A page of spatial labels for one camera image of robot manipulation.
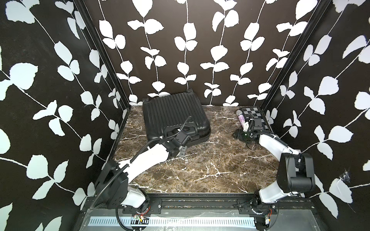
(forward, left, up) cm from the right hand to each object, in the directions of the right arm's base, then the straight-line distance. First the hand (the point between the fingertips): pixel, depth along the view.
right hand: (234, 132), depth 93 cm
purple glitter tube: (+19, -10, -7) cm, 23 cm away
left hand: (-12, +35, +2) cm, 37 cm away
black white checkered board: (+24, -24, -8) cm, 35 cm away
